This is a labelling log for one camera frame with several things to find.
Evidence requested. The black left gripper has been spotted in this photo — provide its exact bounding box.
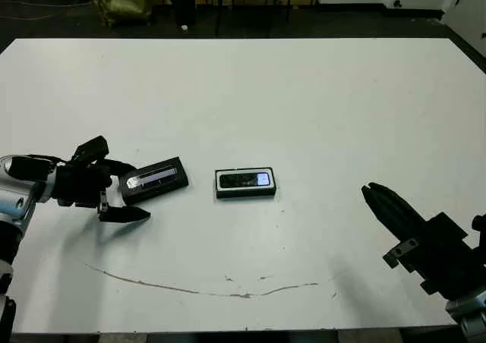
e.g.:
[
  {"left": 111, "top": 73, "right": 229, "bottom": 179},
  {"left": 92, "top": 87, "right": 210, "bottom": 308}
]
[{"left": 51, "top": 159, "right": 152, "bottom": 223}]

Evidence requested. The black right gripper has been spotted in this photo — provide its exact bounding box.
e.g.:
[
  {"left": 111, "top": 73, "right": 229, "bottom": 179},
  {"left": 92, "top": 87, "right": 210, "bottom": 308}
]
[{"left": 360, "top": 182, "right": 486, "bottom": 302}]

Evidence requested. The black box lid with print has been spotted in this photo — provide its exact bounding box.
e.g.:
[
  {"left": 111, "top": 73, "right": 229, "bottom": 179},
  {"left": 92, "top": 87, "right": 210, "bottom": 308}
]
[{"left": 118, "top": 156, "right": 190, "bottom": 206}]

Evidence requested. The black oblong camera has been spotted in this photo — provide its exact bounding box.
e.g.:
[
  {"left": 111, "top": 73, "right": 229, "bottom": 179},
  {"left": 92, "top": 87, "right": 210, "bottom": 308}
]
[{"left": 219, "top": 171, "right": 271, "bottom": 188}]

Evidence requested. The black box with white inlay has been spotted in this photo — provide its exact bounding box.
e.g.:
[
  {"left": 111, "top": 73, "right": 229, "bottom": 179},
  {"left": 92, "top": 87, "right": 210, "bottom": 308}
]
[{"left": 214, "top": 166, "right": 277, "bottom": 200}]

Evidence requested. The yellow plastic bag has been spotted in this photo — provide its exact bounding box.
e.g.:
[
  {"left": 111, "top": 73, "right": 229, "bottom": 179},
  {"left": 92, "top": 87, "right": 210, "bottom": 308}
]
[{"left": 90, "top": 0, "right": 153, "bottom": 28}]

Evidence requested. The black waste bin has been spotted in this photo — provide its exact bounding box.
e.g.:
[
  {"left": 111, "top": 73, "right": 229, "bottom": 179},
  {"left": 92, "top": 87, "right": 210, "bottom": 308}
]
[{"left": 168, "top": 0, "right": 197, "bottom": 28}]

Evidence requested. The white door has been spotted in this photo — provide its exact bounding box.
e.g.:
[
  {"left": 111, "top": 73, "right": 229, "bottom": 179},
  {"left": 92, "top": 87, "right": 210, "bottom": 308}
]
[{"left": 444, "top": 0, "right": 486, "bottom": 44}]

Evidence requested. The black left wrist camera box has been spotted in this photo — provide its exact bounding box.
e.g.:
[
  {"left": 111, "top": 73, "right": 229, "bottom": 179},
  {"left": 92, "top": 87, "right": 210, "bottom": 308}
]
[{"left": 71, "top": 135, "right": 111, "bottom": 165}]

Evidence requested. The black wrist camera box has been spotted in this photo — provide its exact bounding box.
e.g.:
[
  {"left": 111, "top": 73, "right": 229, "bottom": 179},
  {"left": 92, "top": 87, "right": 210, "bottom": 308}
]
[
  {"left": 472, "top": 213, "right": 486, "bottom": 251},
  {"left": 71, "top": 135, "right": 111, "bottom": 165}
]

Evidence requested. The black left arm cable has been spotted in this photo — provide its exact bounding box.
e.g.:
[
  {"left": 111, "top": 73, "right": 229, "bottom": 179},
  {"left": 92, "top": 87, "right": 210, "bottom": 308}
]
[{"left": 22, "top": 153, "right": 75, "bottom": 166}]

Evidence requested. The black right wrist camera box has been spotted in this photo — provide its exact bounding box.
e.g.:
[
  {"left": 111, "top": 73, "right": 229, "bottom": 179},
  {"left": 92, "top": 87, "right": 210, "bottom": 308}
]
[{"left": 472, "top": 213, "right": 486, "bottom": 251}]

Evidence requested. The thin pale floor cable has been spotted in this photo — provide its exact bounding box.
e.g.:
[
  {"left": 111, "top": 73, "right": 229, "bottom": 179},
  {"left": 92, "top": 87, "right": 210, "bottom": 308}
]
[{"left": 0, "top": 0, "right": 94, "bottom": 22}]

